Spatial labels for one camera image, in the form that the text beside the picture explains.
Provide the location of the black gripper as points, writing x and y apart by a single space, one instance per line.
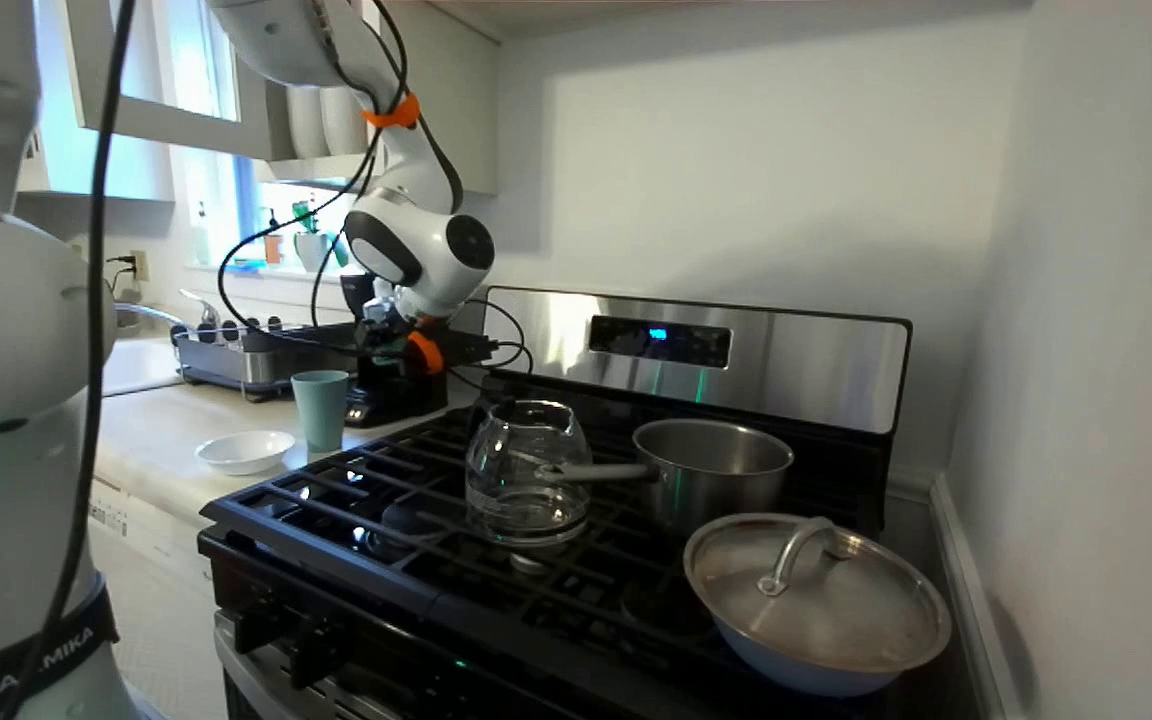
398 366

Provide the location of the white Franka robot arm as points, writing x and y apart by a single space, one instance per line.
3 306

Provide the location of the small orange soap bottle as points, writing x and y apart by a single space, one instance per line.
272 241

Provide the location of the black stainless gas stove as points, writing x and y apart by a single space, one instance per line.
800 366

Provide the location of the black coffee maker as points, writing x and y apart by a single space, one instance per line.
398 402

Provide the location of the light blue plastic cup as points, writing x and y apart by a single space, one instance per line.
323 408

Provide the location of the stainless steel dish rack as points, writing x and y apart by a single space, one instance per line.
260 356

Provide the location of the plant in white pot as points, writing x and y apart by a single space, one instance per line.
323 251

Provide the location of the glass coffee carafe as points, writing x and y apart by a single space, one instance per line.
522 465

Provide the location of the white bowl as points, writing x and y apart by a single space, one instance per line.
247 449

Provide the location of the white jug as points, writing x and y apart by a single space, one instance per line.
323 121

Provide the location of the white sink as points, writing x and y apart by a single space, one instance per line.
137 361

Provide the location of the white base cabinet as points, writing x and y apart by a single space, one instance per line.
156 587

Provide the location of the white glass cabinet door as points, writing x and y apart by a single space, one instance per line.
171 127

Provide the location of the stainless steel saucepan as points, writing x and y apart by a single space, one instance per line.
719 465

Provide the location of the white framed window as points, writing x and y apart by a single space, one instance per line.
201 83

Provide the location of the steel pan lid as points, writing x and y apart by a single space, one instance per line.
817 601

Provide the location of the blue pan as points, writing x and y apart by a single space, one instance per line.
800 679

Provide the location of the wrist camera with orange plug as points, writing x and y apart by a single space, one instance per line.
426 355

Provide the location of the white wall cabinet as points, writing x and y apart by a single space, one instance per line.
458 93

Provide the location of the white wall outlet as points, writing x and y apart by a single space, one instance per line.
128 265

